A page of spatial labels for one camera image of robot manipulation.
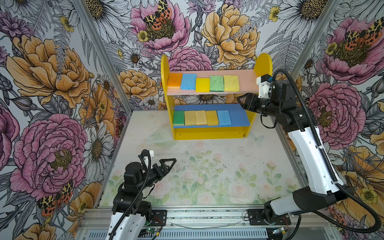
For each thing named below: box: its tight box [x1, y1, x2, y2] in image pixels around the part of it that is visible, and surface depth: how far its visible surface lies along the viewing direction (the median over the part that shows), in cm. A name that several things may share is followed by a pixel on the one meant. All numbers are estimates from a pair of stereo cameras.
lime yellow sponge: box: [224, 75, 240, 92], surface depth 78 cm
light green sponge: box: [209, 75, 224, 92], surface depth 77 cm
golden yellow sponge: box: [205, 110, 219, 126], surface depth 99 cm
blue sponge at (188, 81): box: [181, 73, 198, 90], surface depth 79 cm
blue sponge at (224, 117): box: [217, 110, 232, 126], surface depth 99 cm
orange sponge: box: [167, 73, 183, 89], surface depth 79 cm
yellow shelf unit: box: [161, 53, 273, 140], surface depth 96 cm
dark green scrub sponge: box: [173, 110, 185, 126], surface depth 96 cm
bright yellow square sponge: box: [195, 77, 210, 93], surface depth 76 cm
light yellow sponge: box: [194, 110, 208, 126], surface depth 99 cm
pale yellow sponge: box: [184, 110, 196, 126], surface depth 99 cm
